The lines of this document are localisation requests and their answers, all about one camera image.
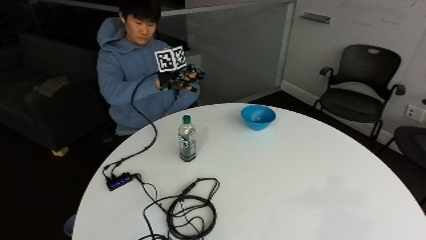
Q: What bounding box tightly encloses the person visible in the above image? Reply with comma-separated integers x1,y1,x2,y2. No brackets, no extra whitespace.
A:
95,0,200,137

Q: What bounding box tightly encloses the grey wall tray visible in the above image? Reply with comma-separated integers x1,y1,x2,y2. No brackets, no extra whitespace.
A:
298,11,332,25

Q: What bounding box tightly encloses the dark sofa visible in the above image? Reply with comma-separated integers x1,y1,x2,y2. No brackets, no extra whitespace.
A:
0,32,111,157

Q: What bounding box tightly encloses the white wall socket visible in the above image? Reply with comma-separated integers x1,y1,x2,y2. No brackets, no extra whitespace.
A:
403,104,426,123

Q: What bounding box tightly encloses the black glove cable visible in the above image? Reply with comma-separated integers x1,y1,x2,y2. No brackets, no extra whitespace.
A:
101,70,162,179

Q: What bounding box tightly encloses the black office chair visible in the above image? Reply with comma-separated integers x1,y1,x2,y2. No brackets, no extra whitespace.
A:
312,44,407,150

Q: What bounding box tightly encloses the coiled black cable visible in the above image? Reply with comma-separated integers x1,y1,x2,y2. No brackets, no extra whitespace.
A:
131,173,222,240

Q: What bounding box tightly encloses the clear bottle with green cap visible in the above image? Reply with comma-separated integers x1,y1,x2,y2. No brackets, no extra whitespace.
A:
176,114,196,163

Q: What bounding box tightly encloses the black hub box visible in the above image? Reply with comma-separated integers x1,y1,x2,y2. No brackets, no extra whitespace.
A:
105,172,135,192

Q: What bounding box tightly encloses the blue bowl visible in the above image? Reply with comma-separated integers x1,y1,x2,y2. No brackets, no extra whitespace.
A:
239,104,276,132

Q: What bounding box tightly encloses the grey cushion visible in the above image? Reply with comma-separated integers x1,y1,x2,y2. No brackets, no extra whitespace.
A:
31,76,70,98

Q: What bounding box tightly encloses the white marker cube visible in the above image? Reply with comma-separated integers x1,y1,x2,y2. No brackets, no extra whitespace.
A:
152,45,187,73

